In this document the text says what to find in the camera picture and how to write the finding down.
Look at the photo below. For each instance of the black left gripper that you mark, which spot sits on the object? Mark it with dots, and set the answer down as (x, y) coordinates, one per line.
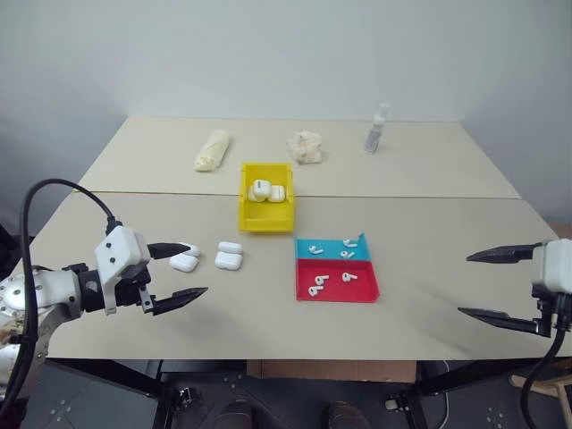
(129, 288)

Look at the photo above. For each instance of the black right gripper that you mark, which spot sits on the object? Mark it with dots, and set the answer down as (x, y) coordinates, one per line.
(561, 310)

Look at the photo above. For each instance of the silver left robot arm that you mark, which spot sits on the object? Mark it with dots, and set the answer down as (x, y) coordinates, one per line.
(53, 286)

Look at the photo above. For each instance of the yellow plastic bin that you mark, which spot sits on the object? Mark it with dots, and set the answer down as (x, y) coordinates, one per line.
(263, 219)

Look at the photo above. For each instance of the wooden stool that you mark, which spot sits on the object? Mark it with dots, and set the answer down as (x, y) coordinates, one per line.
(543, 383)

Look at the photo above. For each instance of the rolled cream cloth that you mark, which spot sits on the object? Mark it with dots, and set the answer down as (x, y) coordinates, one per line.
(212, 149)

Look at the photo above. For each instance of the white wireless earbud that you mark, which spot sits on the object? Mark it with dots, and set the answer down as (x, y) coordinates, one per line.
(313, 291)
(322, 281)
(349, 277)
(315, 249)
(347, 255)
(349, 243)

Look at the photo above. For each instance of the dark rounded shape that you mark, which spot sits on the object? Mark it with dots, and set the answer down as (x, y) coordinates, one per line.
(238, 416)
(346, 416)

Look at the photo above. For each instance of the blue plastic tray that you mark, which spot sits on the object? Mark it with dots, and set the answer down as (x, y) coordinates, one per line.
(328, 250)

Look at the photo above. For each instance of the red plastic tray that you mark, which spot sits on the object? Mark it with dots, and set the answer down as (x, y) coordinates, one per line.
(335, 290)

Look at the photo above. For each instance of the crumpled cream paper wad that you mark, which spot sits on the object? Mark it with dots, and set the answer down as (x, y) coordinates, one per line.
(306, 147)

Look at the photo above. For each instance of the brown cardboard sheet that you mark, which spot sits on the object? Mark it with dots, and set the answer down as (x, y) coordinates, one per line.
(330, 370)

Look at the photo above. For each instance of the clear spray bottle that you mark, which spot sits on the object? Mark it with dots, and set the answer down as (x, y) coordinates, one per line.
(374, 132)

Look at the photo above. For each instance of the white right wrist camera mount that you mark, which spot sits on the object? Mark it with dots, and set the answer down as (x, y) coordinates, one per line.
(554, 263)

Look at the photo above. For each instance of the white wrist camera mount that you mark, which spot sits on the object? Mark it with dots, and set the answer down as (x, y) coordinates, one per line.
(117, 250)
(554, 263)

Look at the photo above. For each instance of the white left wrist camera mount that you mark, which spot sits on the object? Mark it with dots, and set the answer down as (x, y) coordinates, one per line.
(117, 250)

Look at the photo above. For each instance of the black table frame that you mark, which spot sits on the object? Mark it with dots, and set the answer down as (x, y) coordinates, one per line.
(167, 409)

